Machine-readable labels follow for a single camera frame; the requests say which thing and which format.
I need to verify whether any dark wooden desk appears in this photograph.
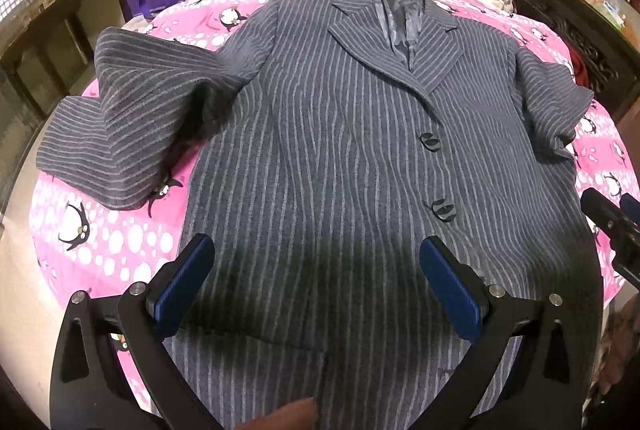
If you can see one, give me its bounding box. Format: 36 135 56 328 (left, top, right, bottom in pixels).
1 0 94 120

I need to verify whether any dark carved nightstand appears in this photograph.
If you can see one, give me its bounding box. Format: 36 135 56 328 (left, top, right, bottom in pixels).
513 0 640 122

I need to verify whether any right hand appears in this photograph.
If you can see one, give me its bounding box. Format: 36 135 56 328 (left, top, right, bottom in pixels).
236 398 318 430

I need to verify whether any grey pinstriped suit jacket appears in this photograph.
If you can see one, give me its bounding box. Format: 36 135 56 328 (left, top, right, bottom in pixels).
34 0 604 430

